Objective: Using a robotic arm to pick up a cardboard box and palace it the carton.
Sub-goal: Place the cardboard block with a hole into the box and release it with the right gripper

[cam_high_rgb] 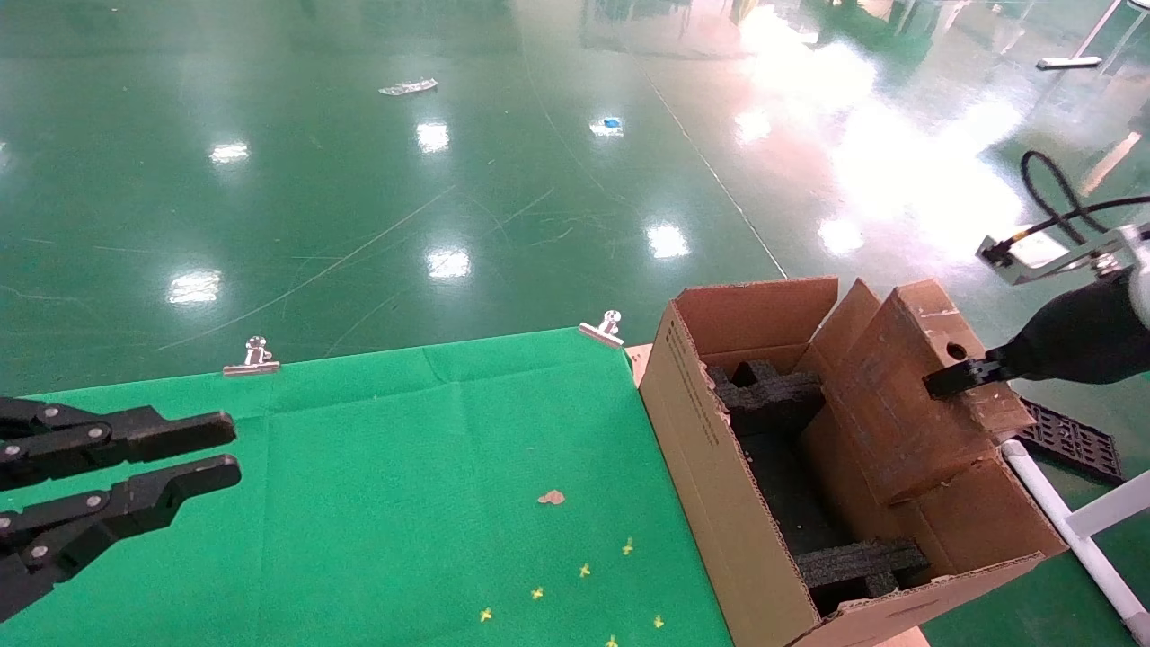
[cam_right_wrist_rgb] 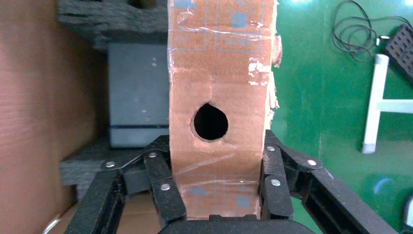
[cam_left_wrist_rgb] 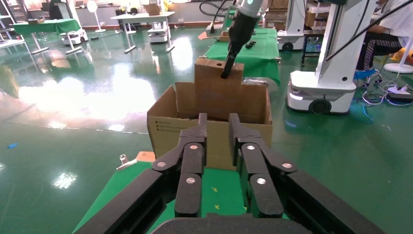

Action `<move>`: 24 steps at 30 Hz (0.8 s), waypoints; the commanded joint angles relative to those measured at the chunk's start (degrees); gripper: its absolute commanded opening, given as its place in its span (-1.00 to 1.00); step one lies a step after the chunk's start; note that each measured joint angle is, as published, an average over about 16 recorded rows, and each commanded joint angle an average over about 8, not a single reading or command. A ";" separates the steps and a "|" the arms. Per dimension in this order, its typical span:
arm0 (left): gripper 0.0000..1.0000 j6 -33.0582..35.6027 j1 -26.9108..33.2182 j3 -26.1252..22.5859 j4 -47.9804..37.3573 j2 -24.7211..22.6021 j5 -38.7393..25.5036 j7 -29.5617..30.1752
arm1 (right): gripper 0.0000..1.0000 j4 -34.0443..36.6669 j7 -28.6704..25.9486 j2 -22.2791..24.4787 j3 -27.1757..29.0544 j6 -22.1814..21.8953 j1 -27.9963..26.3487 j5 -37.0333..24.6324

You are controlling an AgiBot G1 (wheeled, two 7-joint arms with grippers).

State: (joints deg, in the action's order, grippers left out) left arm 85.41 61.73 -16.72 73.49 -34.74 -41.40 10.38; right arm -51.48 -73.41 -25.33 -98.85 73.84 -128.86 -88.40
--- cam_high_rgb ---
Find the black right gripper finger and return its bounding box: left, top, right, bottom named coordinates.
left=924, top=355, right=1013, bottom=402

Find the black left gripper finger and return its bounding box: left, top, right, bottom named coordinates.
left=0, top=397, right=237, bottom=492
left=0, top=454, right=243, bottom=621

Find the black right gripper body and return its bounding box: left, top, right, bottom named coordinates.
left=999, top=272, right=1150, bottom=384

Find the small brown cardboard box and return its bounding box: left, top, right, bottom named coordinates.
left=798, top=277, right=1039, bottom=551

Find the large open cardboard carton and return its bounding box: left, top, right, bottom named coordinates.
left=638, top=276, right=1067, bottom=647

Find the black plastic grid crate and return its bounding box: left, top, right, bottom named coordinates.
left=1015, top=395, right=1124, bottom=486

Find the silver binder clip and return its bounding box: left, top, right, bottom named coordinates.
left=579, top=310, right=625, bottom=349
left=222, top=336, right=281, bottom=377

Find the black foam block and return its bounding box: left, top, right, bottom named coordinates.
left=705, top=359, right=826, bottom=437
left=795, top=537, right=931, bottom=616

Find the green table cloth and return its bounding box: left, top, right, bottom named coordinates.
left=0, top=326, right=733, bottom=647

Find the white floor stand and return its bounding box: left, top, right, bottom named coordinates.
left=1035, top=0, right=1126, bottom=71

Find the grey metal camera bracket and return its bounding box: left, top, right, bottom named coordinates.
left=1060, top=225, right=1142, bottom=278

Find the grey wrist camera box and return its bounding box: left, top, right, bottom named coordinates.
left=977, top=229, right=1066, bottom=287

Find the thin dark cable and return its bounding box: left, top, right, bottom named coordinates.
left=1011, top=196, right=1150, bottom=244

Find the black braided looped cable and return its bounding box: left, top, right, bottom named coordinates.
left=1022, top=151, right=1088, bottom=244

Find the white pipe frame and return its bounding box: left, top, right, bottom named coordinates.
left=1002, top=439, right=1150, bottom=643

